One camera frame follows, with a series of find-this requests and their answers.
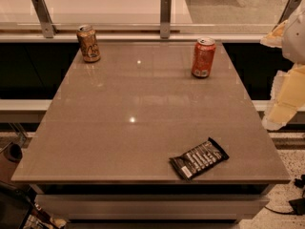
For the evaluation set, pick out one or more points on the orange-brown soda can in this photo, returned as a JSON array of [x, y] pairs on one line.
[[88, 43]]

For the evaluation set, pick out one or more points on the middle metal railing bracket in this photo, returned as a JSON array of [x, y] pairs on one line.
[[165, 18]]

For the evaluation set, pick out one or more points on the dark round bin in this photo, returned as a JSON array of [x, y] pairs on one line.
[[13, 153]]

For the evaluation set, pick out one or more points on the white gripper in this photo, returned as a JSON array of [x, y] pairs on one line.
[[294, 37]]

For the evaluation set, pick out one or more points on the left metal railing bracket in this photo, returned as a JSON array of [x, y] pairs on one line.
[[47, 27]]

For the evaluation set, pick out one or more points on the right metal railing bracket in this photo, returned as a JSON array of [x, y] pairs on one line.
[[294, 10]]

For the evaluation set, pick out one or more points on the red soda can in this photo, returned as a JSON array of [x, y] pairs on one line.
[[203, 57]]

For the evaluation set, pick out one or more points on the black rxbar chocolate wrapper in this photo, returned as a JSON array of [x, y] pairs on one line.
[[199, 159]]

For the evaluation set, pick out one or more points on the metal railing bracket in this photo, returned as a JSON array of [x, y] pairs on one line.
[[47, 27], [165, 18], [294, 10]]

